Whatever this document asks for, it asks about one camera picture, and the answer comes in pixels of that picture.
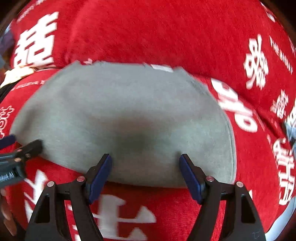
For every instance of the red wedding quilt roll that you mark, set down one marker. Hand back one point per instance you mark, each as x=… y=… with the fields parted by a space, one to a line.
x=239 y=42

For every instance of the red wedding bed cover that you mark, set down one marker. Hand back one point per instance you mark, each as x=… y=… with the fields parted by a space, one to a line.
x=136 y=212

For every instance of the grey blue crumpled cloth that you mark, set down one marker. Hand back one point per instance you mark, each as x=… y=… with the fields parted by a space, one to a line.
x=290 y=133

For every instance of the pile of dark clothes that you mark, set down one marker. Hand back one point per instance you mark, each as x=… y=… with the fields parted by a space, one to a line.
x=7 y=46

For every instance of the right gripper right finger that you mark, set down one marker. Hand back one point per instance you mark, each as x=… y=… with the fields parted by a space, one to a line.
x=241 y=220

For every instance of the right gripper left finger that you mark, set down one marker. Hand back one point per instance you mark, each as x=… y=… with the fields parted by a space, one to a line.
x=49 y=220

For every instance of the cream yellow cloth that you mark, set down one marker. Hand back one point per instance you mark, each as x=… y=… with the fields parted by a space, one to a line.
x=16 y=74

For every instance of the grey knit sweater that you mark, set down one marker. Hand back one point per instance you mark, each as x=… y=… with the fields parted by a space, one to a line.
x=143 y=117

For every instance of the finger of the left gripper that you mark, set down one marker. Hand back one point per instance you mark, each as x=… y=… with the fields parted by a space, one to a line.
x=28 y=151
x=7 y=141

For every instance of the black garment at bedside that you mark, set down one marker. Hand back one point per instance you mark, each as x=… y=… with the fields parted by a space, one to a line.
x=5 y=90

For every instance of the person's left hand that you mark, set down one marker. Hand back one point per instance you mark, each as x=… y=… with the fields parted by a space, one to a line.
x=8 y=220

